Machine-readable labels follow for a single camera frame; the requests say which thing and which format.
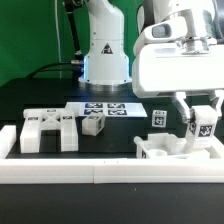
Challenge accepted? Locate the white chair seat part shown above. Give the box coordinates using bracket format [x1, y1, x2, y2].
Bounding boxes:
[134, 133, 210, 159]

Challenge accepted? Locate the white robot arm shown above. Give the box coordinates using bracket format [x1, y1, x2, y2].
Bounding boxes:
[63, 0, 224, 121]

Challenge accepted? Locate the white tagged cube near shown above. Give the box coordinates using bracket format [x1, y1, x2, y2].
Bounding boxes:
[152, 110, 167, 128]

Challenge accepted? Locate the white marker sheet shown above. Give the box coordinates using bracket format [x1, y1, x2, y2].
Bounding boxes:
[65, 102, 147, 117]

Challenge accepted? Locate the black cable on table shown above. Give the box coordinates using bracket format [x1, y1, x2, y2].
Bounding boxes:
[26, 61, 84, 80]

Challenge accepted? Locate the white chair back part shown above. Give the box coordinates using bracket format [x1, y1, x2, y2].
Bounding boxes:
[20, 108, 78, 153]

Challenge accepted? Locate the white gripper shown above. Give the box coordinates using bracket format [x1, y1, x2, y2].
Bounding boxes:
[132, 14, 224, 124]

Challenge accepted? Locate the white U-shaped fence frame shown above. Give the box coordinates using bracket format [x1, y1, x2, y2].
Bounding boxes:
[0, 125, 224, 184]

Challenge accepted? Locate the white hanging cable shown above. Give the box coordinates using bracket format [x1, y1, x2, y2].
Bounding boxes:
[54, 0, 63, 79]

